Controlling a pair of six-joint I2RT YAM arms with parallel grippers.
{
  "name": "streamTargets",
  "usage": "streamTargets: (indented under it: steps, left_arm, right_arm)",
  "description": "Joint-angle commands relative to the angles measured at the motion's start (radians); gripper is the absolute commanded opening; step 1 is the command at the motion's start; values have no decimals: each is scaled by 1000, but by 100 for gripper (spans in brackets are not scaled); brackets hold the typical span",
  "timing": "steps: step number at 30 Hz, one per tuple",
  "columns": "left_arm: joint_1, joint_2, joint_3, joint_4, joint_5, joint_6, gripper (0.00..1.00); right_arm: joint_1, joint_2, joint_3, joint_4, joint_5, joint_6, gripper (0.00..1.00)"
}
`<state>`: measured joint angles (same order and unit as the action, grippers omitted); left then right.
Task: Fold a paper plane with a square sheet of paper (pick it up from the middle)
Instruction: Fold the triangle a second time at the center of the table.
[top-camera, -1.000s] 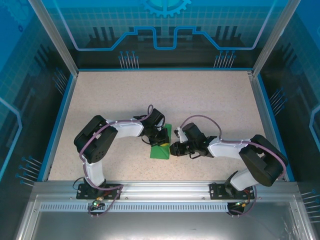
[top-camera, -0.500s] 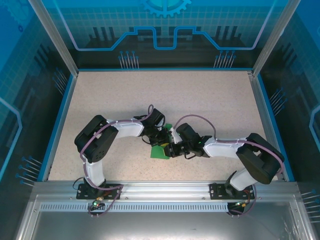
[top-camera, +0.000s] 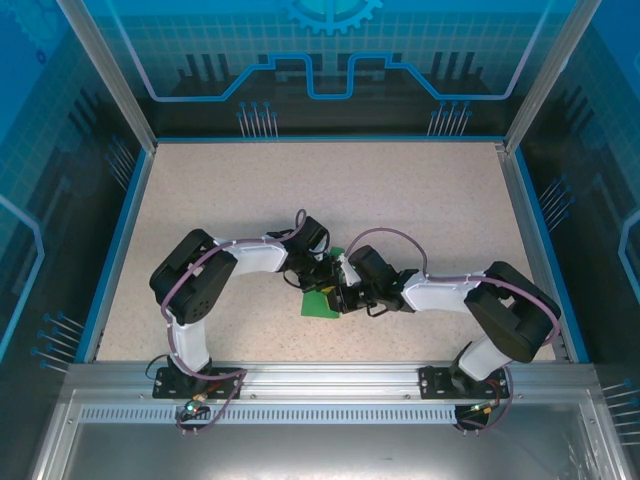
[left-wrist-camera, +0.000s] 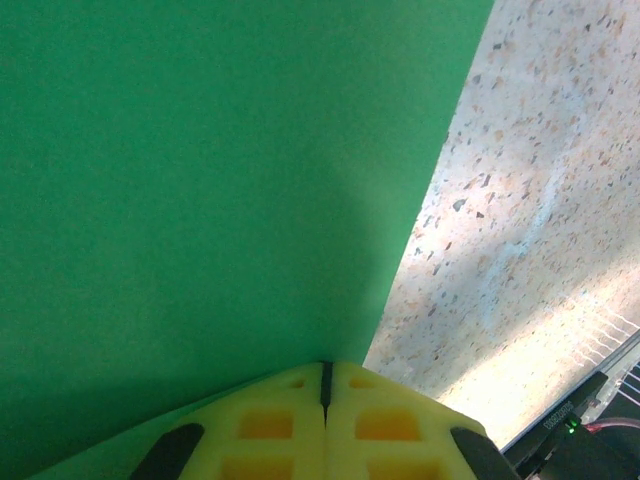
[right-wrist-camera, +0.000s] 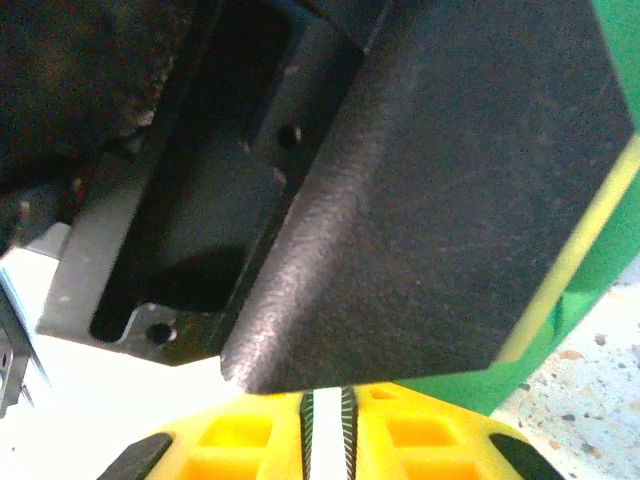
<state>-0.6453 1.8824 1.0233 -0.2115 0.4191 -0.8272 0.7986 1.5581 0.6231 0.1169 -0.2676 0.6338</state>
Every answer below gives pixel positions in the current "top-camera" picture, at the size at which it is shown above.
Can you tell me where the green paper sheet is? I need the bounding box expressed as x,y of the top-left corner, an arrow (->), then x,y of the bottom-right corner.
299,244 -> 359,320

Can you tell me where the steel bottom panel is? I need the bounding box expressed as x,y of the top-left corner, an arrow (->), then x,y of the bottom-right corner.
29,388 -> 636,480

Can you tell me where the aluminium front rail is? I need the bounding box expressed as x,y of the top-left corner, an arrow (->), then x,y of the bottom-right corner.
67,362 -> 597,402

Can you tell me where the slotted metal cable duct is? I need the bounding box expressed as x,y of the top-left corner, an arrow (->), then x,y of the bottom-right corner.
78,405 -> 474,424

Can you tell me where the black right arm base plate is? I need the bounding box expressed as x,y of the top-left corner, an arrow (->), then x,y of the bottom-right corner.
418,364 -> 507,401

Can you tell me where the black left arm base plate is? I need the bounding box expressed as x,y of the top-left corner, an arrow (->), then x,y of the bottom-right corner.
151,366 -> 245,401

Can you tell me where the aluminium side rail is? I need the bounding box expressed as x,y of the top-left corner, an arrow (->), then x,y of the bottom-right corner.
83,144 -> 159,364
493,141 -> 574,364

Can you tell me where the cable connector with green light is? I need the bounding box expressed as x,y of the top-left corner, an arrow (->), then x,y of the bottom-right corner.
467,397 -> 504,417
179,392 -> 211,420

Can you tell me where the aluminium frame post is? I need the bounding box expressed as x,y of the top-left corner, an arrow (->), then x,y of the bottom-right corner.
53,0 -> 160,154
503,0 -> 605,154

